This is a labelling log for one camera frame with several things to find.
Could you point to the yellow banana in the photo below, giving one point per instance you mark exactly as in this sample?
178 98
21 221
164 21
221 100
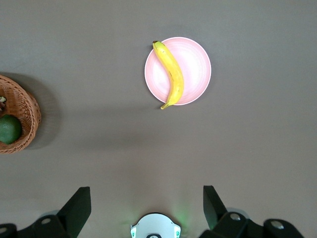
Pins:
173 74

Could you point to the brown wicker basket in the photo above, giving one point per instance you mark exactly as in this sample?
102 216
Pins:
27 109

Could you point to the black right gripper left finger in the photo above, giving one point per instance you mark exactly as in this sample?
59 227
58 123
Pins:
71 210

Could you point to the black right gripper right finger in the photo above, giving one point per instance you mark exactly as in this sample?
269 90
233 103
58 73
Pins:
213 208

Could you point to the pink round plate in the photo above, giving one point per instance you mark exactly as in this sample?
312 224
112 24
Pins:
195 69

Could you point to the green avocado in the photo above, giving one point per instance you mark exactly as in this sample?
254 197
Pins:
9 129

